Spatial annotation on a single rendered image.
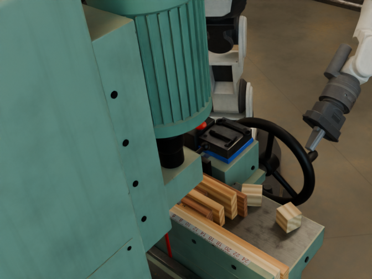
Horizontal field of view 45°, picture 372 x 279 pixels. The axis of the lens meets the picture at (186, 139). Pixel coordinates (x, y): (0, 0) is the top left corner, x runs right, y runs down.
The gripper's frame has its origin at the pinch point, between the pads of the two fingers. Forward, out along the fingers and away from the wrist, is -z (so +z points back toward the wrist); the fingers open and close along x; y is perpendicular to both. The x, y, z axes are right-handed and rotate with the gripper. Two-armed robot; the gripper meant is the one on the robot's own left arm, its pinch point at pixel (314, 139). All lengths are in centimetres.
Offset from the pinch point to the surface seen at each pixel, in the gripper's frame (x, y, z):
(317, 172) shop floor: -86, -83, 21
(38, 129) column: 68, 38, -35
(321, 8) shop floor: -121, -210, 179
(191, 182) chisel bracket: 31.1, 9.9, -28.4
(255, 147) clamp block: 15.7, 1.1, -11.9
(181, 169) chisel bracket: 35.8, 11.8, -27.4
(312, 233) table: 6.5, 20.9, -24.0
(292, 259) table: 10.0, 22.8, -31.0
